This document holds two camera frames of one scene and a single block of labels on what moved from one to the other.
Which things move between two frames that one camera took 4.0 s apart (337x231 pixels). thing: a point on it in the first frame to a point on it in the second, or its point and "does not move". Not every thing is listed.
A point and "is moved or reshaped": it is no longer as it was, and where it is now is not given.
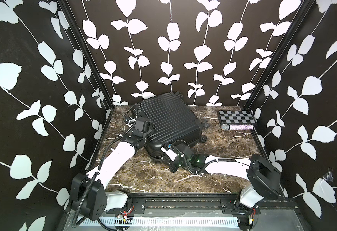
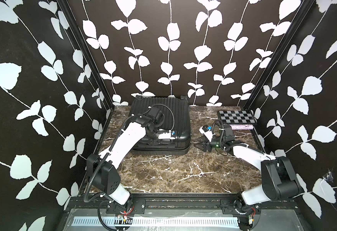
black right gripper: x=172 y=168 to x=205 y=147
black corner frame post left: x=85 y=48 does not move
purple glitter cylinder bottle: x=225 y=126 does not move
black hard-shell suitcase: x=173 y=121 is moved or reshaped
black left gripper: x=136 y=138 to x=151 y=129
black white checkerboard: x=236 y=117 does not move
